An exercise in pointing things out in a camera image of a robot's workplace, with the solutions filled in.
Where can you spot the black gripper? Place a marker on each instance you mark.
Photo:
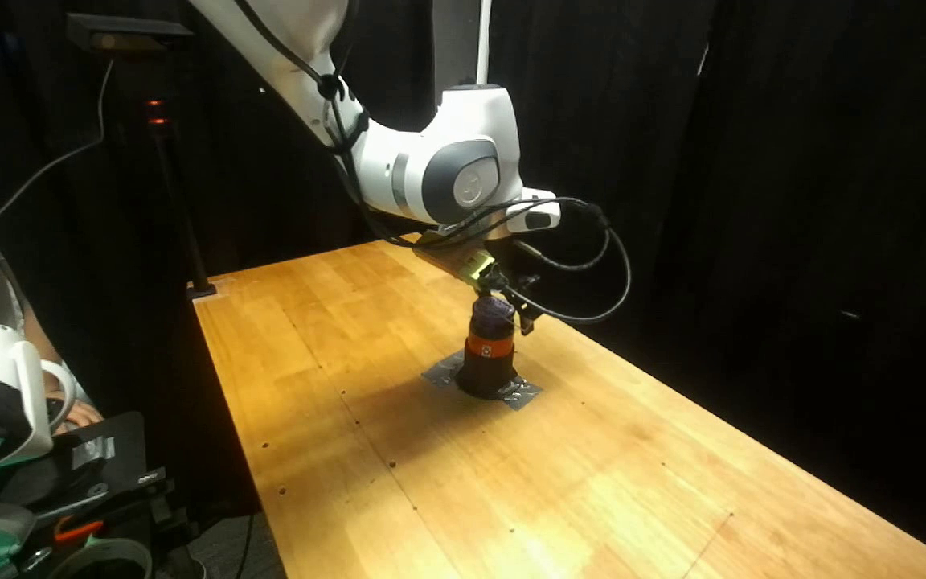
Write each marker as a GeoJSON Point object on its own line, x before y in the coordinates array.
{"type": "Point", "coordinates": [484, 254]}

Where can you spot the orange rubber band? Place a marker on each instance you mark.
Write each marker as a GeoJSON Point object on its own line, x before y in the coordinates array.
{"type": "Point", "coordinates": [487, 348]}

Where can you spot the dark upside-down cup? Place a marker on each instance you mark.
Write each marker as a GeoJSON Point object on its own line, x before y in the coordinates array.
{"type": "Point", "coordinates": [487, 375]}

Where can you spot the white vertical pole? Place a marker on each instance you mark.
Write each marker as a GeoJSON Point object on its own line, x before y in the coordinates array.
{"type": "Point", "coordinates": [479, 42]}

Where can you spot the black curtain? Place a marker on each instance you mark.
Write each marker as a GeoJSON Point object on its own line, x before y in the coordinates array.
{"type": "Point", "coordinates": [805, 163]}
{"type": "Point", "coordinates": [250, 182]}

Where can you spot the black bag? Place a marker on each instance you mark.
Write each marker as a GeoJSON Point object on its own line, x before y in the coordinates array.
{"type": "Point", "coordinates": [232, 552]}

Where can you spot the black box with grey tape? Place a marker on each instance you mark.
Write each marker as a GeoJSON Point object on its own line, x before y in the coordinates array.
{"type": "Point", "coordinates": [120, 484]}

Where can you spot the green masking tape roll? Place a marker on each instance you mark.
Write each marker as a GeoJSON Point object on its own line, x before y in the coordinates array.
{"type": "Point", "coordinates": [112, 549]}

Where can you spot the grey square base plate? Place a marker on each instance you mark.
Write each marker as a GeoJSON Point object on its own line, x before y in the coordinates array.
{"type": "Point", "coordinates": [519, 393]}

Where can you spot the black camera tripod stand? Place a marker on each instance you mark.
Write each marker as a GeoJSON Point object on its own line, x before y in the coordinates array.
{"type": "Point", "coordinates": [187, 243]}

